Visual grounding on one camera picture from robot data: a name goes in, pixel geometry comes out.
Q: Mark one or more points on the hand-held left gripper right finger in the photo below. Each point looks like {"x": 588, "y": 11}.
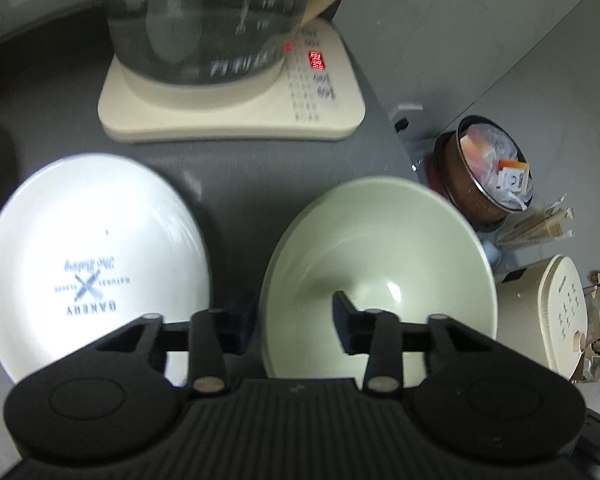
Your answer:
{"x": 350, "y": 330}

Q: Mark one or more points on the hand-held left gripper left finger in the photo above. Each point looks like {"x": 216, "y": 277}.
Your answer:
{"x": 241, "y": 327}

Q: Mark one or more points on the pale green ceramic bowl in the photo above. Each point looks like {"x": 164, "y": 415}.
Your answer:
{"x": 380, "y": 240}

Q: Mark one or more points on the white printed plate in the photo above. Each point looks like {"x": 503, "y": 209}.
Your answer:
{"x": 95, "y": 200}

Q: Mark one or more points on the cream rice cooker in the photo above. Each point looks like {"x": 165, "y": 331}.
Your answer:
{"x": 530, "y": 320}

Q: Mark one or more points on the brown trash bin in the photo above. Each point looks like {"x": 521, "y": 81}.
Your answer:
{"x": 465, "y": 185}

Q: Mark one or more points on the cream kettle base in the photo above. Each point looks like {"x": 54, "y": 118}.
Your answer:
{"x": 230, "y": 122}

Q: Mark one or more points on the folded cardboard pieces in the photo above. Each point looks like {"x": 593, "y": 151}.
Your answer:
{"x": 535, "y": 225}

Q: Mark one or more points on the orange white packet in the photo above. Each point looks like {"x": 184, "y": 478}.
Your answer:
{"x": 514, "y": 175}

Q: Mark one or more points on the glass electric kettle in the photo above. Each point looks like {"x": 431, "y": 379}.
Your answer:
{"x": 190, "y": 20}

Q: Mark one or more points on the white wall socket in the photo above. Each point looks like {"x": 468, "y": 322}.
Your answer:
{"x": 407, "y": 116}

